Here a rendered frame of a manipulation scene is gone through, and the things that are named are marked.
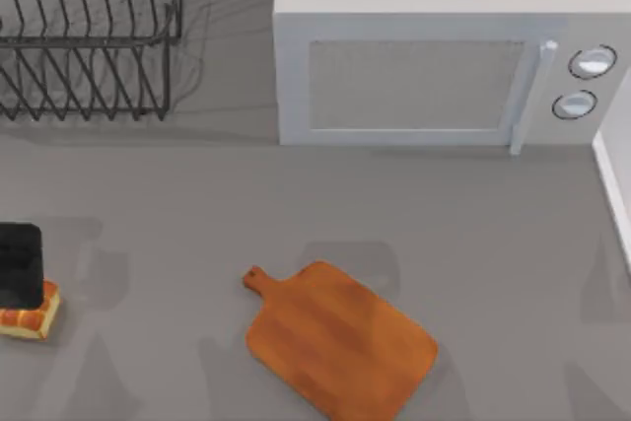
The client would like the wooden cutting board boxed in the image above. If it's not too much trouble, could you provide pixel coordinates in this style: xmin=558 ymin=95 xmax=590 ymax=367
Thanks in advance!
xmin=242 ymin=260 xmax=440 ymax=421

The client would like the microwave oven door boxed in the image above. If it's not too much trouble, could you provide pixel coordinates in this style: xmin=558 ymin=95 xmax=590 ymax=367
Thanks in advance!
xmin=275 ymin=15 xmax=549 ymax=147

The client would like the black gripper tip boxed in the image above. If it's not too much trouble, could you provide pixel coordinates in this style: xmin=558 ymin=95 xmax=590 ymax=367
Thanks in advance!
xmin=0 ymin=223 xmax=45 ymax=309

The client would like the dark wire dish rack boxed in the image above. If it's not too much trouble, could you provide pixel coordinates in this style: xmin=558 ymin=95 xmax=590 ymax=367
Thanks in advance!
xmin=0 ymin=0 xmax=187 ymax=122

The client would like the brown bread loaf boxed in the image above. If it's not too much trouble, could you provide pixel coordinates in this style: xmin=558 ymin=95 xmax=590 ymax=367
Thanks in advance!
xmin=0 ymin=280 xmax=62 ymax=341

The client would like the microwave door handle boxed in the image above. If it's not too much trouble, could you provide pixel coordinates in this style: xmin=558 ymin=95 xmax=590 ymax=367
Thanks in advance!
xmin=509 ymin=39 xmax=559 ymax=156

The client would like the pale grey microwave oven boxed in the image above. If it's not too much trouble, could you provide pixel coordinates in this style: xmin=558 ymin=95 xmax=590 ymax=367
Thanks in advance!
xmin=272 ymin=0 xmax=631 ymax=156

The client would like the round microwave knob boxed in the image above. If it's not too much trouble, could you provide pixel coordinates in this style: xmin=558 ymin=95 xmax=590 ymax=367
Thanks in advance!
xmin=551 ymin=90 xmax=599 ymax=121
xmin=568 ymin=44 xmax=618 ymax=80

